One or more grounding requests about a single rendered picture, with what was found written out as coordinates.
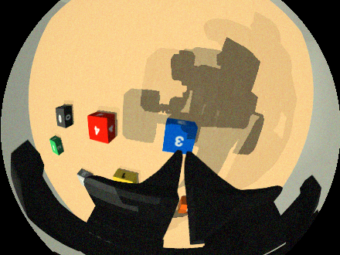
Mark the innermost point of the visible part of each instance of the orange block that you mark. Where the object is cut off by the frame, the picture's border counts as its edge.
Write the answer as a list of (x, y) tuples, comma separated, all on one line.
[(182, 205)]

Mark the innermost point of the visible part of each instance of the red block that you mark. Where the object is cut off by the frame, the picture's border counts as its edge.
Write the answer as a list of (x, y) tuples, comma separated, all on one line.
[(101, 126)]

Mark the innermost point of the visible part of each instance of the yellow block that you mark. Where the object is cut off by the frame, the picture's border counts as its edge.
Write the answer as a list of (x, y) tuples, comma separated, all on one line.
[(123, 176)]

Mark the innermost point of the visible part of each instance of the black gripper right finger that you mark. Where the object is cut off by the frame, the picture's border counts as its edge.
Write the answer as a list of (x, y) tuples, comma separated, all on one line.
[(212, 201)]

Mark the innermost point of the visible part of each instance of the blue block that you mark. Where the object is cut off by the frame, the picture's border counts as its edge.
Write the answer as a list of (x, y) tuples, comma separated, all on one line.
[(179, 135)]

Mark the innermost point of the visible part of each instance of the green block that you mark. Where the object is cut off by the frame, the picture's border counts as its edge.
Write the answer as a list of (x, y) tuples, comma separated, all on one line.
[(56, 144)]

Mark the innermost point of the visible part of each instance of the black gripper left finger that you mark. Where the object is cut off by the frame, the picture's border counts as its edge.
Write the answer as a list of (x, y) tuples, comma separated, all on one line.
[(155, 198)]

